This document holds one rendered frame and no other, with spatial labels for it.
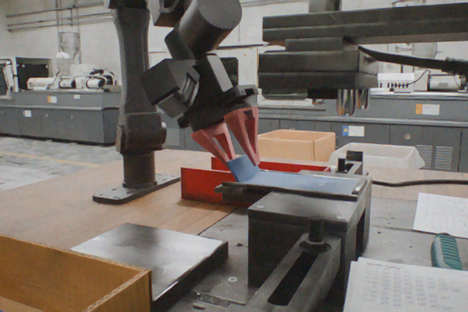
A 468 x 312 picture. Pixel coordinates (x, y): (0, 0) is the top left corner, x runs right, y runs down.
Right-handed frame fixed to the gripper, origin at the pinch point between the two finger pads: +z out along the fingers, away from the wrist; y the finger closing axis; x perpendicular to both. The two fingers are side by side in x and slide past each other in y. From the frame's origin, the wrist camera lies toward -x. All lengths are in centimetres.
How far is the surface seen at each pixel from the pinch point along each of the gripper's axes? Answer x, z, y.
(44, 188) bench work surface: 6.0, -12.2, -47.6
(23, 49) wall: 698, -527, -845
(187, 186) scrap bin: 12.0, -0.3, -18.9
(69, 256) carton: -24.8, 0.5, -5.9
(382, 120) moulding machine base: 442, 31, -40
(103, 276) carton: -24.8, 3.1, -3.0
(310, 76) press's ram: -8.7, -5.2, 15.1
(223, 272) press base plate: -10.4, 9.9, -2.8
